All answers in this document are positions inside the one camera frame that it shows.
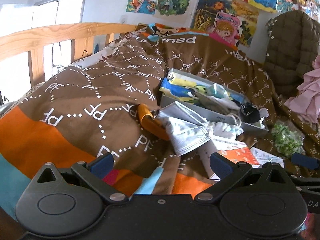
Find pink frame chibi poster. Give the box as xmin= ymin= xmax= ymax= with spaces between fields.
xmin=212 ymin=11 xmax=242 ymax=47

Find wooden bed rail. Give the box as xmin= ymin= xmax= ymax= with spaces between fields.
xmin=0 ymin=22 xmax=138 ymax=88

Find glass jar of green stars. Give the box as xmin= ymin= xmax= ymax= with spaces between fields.
xmin=271 ymin=120 xmax=304 ymax=158

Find olive quilted jacket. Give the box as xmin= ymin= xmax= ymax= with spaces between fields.
xmin=264 ymin=10 xmax=319 ymax=98

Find grey drawstring pouch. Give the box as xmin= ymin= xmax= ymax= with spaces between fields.
xmin=195 ymin=92 xmax=233 ymax=115

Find window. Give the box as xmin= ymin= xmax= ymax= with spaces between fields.
xmin=1 ymin=0 xmax=85 ymax=103

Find grey cardboard box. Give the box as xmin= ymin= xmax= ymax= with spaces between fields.
xmin=159 ymin=69 xmax=269 ymax=138

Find red hair character poster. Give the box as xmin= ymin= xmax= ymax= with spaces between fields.
xmin=276 ymin=0 xmax=298 ymax=13

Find orange white medicine box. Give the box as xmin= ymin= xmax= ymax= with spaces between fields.
xmin=196 ymin=135 xmax=260 ymax=181

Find white blue patterned pouch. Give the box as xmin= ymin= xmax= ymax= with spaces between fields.
xmin=204 ymin=122 xmax=244 ymax=140

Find pink cloth garment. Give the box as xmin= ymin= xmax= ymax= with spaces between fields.
xmin=285 ymin=55 xmax=320 ymax=124

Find small white blue box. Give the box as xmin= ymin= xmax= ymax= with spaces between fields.
xmin=250 ymin=147 xmax=285 ymax=168

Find starry night style painting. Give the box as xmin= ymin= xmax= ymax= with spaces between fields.
xmin=190 ymin=0 xmax=231 ymax=31

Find black rolled sock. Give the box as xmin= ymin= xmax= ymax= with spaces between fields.
xmin=239 ymin=102 xmax=261 ymax=124

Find blond chibi character poster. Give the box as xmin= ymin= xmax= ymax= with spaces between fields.
xmin=153 ymin=0 xmax=195 ymax=24

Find brown PF patterned blanket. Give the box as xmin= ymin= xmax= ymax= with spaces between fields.
xmin=1 ymin=28 xmax=319 ymax=217

